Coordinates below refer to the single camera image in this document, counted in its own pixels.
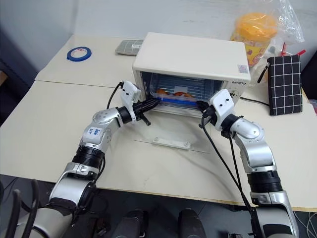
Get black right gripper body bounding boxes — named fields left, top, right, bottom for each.
left=201, top=104, right=217, bottom=124

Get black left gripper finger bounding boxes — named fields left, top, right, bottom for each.
left=138, top=113, right=152, bottom=126
left=143, top=98, right=162, bottom=110

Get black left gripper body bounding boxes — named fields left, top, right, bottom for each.
left=132, top=101, right=150, bottom=119

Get clear food container blue lid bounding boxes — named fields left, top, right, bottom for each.
left=149, top=73, right=207, bottom=108

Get orange food pieces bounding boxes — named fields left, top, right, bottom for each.
left=157, top=88, right=194, bottom=99

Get cream white toaster oven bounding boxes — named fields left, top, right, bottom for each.
left=132, top=32, right=251, bottom=120

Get grey checked pouch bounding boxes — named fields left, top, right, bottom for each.
left=114, top=39, right=145, bottom=57

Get black white grid pouch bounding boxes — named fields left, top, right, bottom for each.
left=257, top=54, right=305, bottom=117

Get blue tape roll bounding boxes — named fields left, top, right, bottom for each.
left=66, top=46, right=94, bottom=63

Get yellow lidded plastic tub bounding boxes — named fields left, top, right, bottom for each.
left=230, top=12, right=278, bottom=70

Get dark rounded shape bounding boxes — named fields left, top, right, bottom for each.
left=177, top=208, right=204, bottom=238
left=118, top=209, right=150, bottom=238

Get clear plastic bag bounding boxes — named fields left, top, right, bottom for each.
left=229, top=0, right=307, bottom=84

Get black curved bar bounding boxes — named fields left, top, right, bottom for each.
left=11, top=189, right=23, bottom=238
left=23, top=178, right=41, bottom=238

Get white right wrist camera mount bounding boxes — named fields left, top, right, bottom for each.
left=207, top=89, right=238, bottom=131

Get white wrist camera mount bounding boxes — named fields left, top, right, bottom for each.
left=207, top=89, right=238, bottom=131
left=120, top=80, right=142, bottom=124

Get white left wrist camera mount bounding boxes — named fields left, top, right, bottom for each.
left=120, top=80, right=142, bottom=124

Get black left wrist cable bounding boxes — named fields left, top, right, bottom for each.
left=106, top=81, right=125, bottom=110

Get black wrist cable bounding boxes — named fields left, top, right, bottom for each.
left=228, top=135, right=251, bottom=209
left=106, top=81, right=125, bottom=110
left=199, top=116, right=261, bottom=238

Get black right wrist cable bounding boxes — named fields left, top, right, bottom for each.
left=199, top=116, right=261, bottom=238
left=228, top=135, right=251, bottom=209

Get glass oven door white handle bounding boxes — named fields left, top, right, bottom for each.
left=133, top=109, right=211, bottom=155

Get black oven power cable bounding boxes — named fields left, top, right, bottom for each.
left=239, top=96, right=271, bottom=107

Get thin white cables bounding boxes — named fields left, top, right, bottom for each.
left=305, top=211, right=317, bottom=238

